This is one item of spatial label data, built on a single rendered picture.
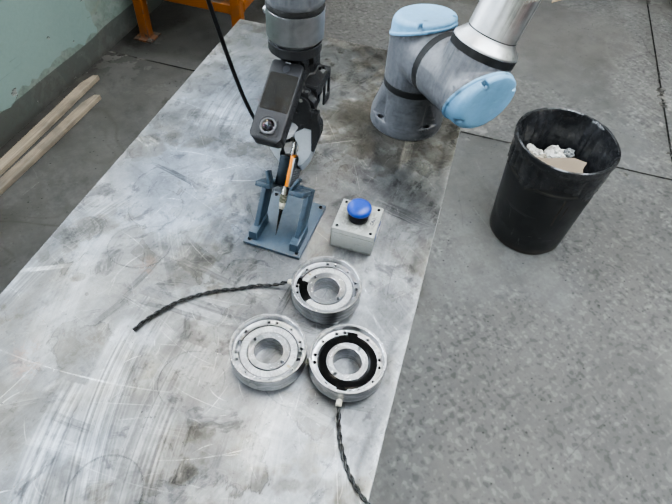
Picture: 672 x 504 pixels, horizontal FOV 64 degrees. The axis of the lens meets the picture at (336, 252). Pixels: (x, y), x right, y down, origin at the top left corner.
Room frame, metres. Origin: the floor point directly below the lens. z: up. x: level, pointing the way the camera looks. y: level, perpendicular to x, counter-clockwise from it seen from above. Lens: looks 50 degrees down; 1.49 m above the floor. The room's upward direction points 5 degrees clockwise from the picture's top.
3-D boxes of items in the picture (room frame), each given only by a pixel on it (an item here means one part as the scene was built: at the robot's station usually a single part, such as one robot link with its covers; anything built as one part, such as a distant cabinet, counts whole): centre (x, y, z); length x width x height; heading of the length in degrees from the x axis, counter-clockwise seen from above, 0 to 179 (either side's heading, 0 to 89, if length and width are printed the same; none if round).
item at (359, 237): (0.61, -0.03, 0.82); 0.08 x 0.07 x 0.05; 167
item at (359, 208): (0.61, -0.03, 0.85); 0.04 x 0.04 x 0.05
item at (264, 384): (0.36, 0.08, 0.82); 0.10 x 0.10 x 0.04
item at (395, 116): (0.95, -0.12, 0.85); 0.15 x 0.15 x 0.10
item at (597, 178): (1.43, -0.71, 0.21); 0.34 x 0.34 x 0.43
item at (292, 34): (0.66, 0.08, 1.14); 0.08 x 0.08 x 0.05
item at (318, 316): (0.47, 0.01, 0.82); 0.10 x 0.10 x 0.04
